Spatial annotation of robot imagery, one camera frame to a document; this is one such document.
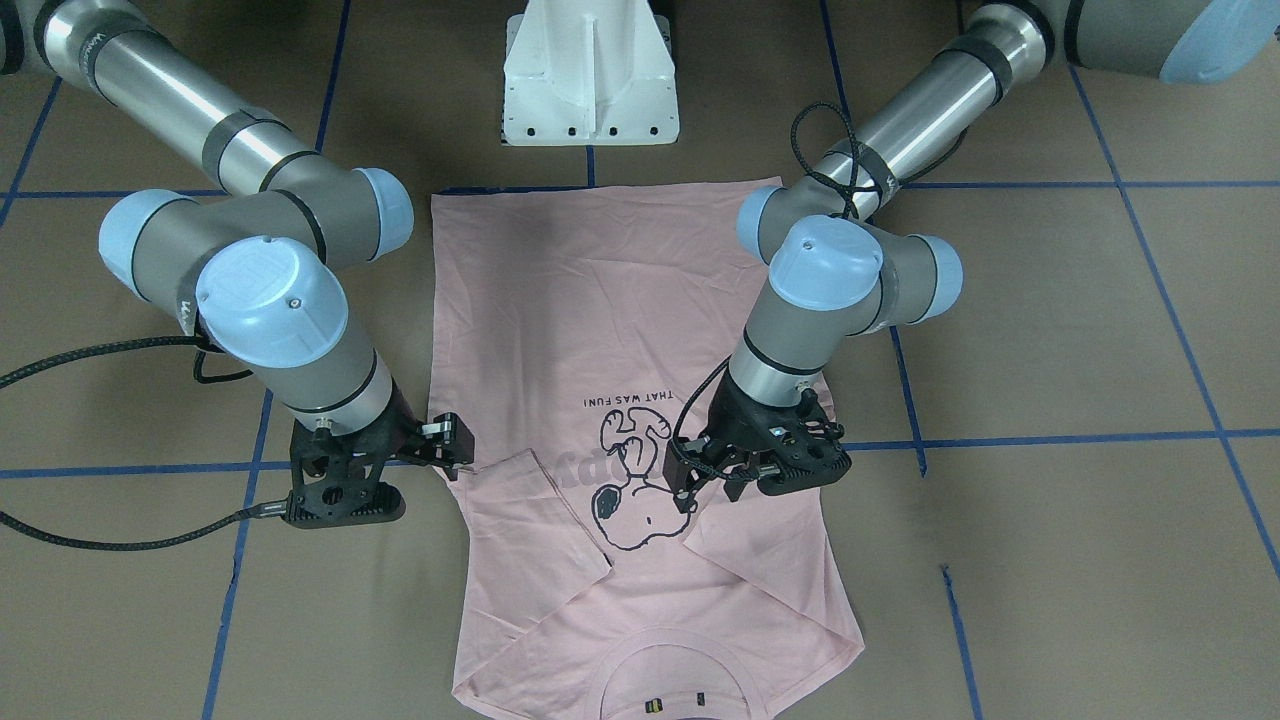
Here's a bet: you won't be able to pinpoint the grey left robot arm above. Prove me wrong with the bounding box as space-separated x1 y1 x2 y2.
663 1 1277 512

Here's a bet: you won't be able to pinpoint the blue tape grid lines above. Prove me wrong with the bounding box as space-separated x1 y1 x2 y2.
0 0 1280 720

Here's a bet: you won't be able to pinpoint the pink Snoopy t-shirt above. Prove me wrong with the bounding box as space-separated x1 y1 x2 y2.
429 182 864 719

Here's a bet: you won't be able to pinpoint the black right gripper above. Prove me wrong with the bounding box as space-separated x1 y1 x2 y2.
291 386 476 501

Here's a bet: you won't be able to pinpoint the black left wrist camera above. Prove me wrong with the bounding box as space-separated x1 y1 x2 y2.
755 420 852 496

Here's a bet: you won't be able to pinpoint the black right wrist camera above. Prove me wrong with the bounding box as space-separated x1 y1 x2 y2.
283 480 406 530

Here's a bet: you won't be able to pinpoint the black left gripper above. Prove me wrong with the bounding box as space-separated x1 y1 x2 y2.
664 375 831 514

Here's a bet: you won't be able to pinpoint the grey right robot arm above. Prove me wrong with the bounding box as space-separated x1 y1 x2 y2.
3 1 475 519

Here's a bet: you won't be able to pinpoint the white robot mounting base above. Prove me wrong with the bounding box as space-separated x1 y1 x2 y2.
500 1 681 147

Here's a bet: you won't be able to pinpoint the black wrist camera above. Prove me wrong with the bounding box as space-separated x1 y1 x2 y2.
283 480 406 530
755 420 852 496

